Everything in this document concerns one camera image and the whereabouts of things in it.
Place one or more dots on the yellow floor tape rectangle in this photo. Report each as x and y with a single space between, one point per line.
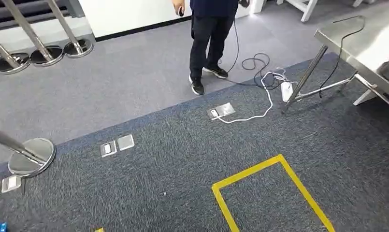
245 173

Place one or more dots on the person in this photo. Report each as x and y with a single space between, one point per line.
210 32

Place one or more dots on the white power strip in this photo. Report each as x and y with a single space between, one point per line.
286 92

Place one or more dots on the small black handheld device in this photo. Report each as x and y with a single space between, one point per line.
181 11

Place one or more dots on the person's hand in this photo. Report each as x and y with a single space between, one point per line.
177 4

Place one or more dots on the chrome barrier stanchion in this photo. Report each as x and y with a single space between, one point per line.
31 160
11 63
77 48
47 56

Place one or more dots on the stainless steel work table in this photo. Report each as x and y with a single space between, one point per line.
357 38

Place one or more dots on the white frame table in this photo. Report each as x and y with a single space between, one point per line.
304 8

